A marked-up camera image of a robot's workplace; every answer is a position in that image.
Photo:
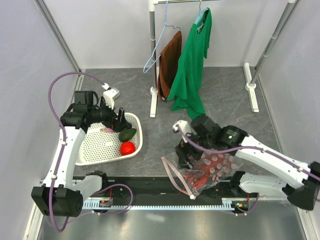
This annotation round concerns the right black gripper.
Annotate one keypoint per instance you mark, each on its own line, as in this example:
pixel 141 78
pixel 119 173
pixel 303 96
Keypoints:
pixel 183 149

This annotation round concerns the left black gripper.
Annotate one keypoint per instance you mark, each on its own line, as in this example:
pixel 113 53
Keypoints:
pixel 117 125

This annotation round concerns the green toy avocado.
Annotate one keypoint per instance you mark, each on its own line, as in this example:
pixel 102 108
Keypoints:
pixel 127 134

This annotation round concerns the clear zip top bag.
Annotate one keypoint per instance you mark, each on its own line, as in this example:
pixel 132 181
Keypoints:
pixel 170 162

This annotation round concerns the red toy tomato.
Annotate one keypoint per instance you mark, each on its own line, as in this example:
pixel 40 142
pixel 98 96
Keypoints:
pixel 127 148

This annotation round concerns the red toy lobster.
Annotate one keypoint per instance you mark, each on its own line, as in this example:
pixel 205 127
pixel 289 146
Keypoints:
pixel 195 179

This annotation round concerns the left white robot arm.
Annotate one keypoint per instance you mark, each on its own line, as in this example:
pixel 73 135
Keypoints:
pixel 58 196

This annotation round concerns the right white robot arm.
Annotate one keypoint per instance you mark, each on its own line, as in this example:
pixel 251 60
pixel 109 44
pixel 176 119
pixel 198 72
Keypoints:
pixel 297 181

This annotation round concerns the white perforated plastic basket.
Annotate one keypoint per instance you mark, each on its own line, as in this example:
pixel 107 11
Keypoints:
pixel 100 147

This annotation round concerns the green t-shirt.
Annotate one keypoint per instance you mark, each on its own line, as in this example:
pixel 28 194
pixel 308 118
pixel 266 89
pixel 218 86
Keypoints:
pixel 188 80

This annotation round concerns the brown hanging cloth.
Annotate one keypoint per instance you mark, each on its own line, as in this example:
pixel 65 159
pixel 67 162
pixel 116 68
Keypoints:
pixel 168 65

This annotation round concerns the light blue clothes hanger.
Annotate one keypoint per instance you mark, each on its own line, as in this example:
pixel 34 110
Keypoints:
pixel 201 12

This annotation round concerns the metal clothes rack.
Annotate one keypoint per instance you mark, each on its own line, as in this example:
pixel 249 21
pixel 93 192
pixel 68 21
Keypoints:
pixel 250 78

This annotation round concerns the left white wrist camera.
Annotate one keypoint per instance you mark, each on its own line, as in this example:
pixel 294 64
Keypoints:
pixel 109 95

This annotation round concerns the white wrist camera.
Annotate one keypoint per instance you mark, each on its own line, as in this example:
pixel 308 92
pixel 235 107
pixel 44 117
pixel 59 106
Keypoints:
pixel 184 128
pixel 109 95

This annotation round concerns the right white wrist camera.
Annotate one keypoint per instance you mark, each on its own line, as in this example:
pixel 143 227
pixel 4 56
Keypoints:
pixel 184 128

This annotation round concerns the slotted cable duct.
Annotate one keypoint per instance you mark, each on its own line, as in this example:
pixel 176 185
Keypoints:
pixel 95 205

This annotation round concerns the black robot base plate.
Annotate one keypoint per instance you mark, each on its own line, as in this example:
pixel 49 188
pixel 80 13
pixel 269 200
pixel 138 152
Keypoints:
pixel 158 191

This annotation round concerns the aluminium frame post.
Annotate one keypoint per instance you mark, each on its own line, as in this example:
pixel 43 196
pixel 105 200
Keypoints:
pixel 46 13

